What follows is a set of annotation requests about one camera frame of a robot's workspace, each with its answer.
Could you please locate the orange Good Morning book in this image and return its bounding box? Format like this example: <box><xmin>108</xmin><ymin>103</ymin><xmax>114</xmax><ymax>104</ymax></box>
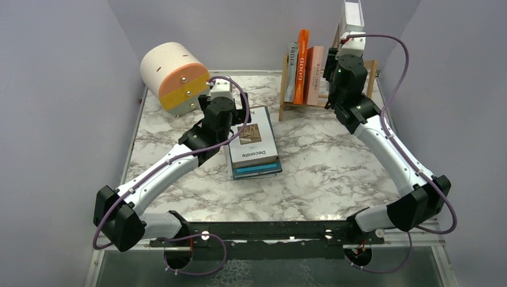
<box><xmin>293</xmin><ymin>29</ymin><xmax>309</xmax><ymax>105</ymax></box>

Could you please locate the teal bottom book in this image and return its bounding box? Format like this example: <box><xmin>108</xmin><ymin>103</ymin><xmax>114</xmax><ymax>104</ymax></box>
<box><xmin>231</xmin><ymin>106</ymin><xmax>284</xmax><ymax>181</ymax></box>

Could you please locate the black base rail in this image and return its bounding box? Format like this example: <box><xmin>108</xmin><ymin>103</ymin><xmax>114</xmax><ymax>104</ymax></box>
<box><xmin>149</xmin><ymin>220</ymin><xmax>384</xmax><ymax>261</ymax></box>

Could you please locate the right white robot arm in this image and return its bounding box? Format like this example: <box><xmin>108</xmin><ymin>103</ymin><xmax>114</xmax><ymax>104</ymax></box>
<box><xmin>323</xmin><ymin>48</ymin><xmax>451</xmax><ymax>243</ymax></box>

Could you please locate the pink Warm Chord book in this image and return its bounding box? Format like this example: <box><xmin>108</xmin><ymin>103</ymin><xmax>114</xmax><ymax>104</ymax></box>
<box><xmin>304</xmin><ymin>45</ymin><xmax>324</xmax><ymax>105</ymax></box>

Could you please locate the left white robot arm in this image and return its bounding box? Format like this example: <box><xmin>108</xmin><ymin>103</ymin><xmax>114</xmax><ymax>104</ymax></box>
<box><xmin>92</xmin><ymin>90</ymin><xmax>250</xmax><ymax>252</ymax></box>

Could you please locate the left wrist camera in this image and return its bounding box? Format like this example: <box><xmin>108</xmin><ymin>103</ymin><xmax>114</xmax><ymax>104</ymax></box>
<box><xmin>209</xmin><ymin>77</ymin><xmax>233</xmax><ymax>100</ymax></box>

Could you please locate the grey ianra book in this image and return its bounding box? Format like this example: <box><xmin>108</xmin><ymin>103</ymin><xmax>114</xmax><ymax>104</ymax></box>
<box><xmin>284</xmin><ymin>42</ymin><xmax>299</xmax><ymax>102</ymax></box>

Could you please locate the white Afternoon Tea book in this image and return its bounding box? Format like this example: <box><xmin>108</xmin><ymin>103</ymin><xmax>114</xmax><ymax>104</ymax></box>
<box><xmin>332</xmin><ymin>0</ymin><xmax>365</xmax><ymax>48</ymax></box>

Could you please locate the cream orange cylinder container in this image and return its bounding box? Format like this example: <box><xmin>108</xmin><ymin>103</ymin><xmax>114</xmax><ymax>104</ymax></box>
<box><xmin>140</xmin><ymin>42</ymin><xmax>210</xmax><ymax>116</ymax></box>

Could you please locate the wooden book rack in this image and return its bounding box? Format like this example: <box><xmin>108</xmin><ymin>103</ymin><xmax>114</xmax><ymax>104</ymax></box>
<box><xmin>278</xmin><ymin>54</ymin><xmax>378</xmax><ymax>122</ymax></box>

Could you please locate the white Decorate book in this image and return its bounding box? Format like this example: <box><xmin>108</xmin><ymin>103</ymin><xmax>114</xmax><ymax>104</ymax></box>
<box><xmin>228</xmin><ymin>106</ymin><xmax>279</xmax><ymax>169</ymax></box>

